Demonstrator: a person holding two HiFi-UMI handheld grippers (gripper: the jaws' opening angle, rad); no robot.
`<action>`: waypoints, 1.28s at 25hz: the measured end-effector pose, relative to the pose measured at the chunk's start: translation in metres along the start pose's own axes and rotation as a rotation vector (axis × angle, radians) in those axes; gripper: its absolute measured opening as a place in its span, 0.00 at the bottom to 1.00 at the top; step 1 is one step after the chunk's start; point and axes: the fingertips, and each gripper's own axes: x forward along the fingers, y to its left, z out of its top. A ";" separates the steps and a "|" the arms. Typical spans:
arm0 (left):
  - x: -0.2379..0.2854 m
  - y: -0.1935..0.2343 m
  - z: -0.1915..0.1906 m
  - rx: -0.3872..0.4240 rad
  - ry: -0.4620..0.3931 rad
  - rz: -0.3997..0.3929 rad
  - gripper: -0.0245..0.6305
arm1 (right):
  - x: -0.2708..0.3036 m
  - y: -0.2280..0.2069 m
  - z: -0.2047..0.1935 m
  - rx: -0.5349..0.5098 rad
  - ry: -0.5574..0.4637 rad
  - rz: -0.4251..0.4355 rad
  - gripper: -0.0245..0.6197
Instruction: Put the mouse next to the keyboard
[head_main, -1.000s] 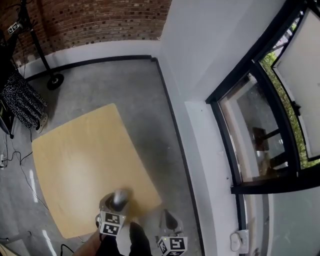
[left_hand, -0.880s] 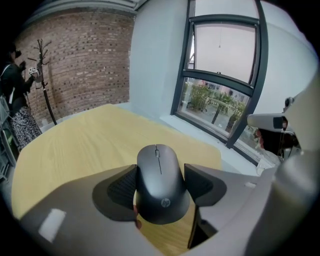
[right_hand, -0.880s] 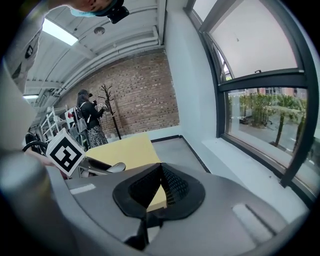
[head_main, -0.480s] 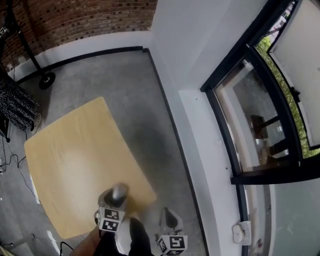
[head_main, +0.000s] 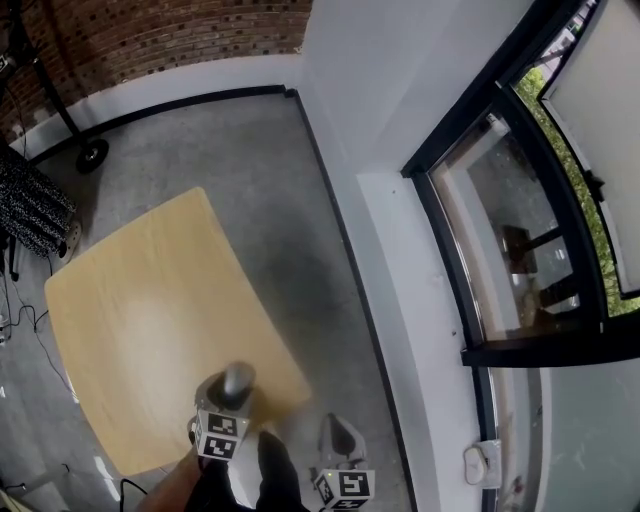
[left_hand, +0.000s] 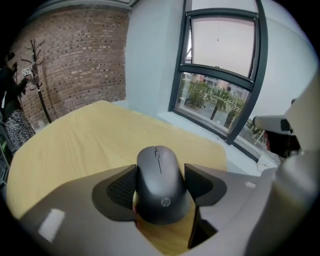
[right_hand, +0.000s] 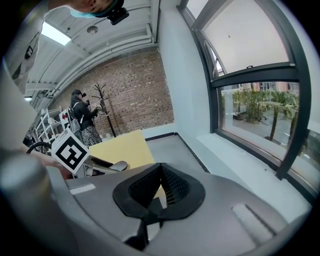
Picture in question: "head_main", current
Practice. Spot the black coat rack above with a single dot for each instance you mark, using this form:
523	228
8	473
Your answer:
55	105

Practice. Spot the person's left forearm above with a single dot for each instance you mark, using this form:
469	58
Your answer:
177	480

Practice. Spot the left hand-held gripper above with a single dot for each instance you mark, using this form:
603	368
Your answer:
220	435

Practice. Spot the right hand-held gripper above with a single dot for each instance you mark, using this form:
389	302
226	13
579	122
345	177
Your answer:
350	485

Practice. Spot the white wall device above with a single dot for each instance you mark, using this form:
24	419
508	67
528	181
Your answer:
480	465

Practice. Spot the black window frame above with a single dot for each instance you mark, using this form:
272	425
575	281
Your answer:
575	210

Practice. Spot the small square wooden table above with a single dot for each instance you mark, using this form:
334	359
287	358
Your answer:
160	310

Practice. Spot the grey computer mouse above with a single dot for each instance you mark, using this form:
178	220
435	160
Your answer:
237	382

